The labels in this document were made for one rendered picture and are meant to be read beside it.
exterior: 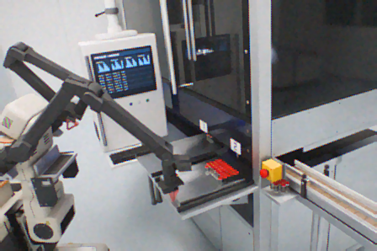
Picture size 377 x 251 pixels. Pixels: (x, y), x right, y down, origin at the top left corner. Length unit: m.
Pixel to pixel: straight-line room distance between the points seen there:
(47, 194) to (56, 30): 5.20
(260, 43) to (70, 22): 5.57
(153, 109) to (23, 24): 4.67
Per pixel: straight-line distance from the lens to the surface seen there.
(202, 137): 1.99
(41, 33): 6.54
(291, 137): 1.48
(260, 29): 1.24
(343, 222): 1.33
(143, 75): 2.10
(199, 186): 1.50
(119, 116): 1.17
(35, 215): 1.71
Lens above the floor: 1.70
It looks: 22 degrees down
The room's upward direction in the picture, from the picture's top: 6 degrees counter-clockwise
